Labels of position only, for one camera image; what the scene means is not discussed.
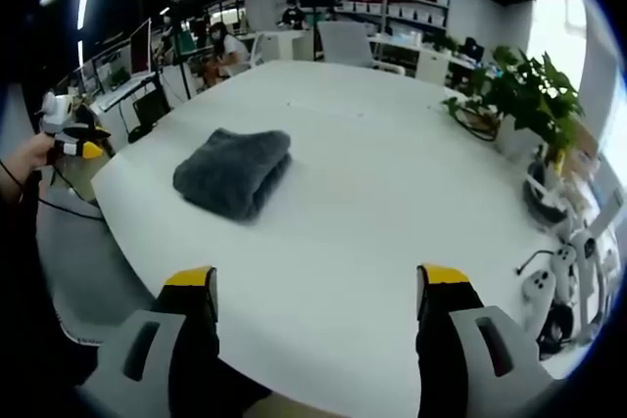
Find grey towel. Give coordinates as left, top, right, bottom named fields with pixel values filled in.
left=172, top=126, right=294, bottom=222

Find person's dark trousers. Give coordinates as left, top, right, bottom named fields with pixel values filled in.
left=0, top=170, right=102, bottom=393

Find white plant pot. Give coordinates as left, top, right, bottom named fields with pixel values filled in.
left=493, top=113, right=543, bottom=161

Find computer monitor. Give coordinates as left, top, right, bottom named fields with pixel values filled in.
left=128, top=18, right=157, bottom=79

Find white handheld controller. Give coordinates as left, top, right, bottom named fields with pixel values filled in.
left=518, top=268, right=558, bottom=334
left=551, top=244, right=580, bottom=302

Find white office chair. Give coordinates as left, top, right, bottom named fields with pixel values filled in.
left=316, top=21, right=407, bottom=77

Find white storage shelf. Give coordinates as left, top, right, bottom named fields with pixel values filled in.
left=331, top=0, right=451, bottom=38

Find green potted plant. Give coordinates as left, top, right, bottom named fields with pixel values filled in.
left=442, top=44, right=588, bottom=167

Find black cable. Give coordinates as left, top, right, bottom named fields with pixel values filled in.
left=0, top=157, right=105, bottom=222

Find person's left hand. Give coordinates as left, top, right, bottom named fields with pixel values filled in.
left=0, top=133, right=55, bottom=184

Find black headset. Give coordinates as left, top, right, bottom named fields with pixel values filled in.
left=537, top=303, right=575, bottom=355

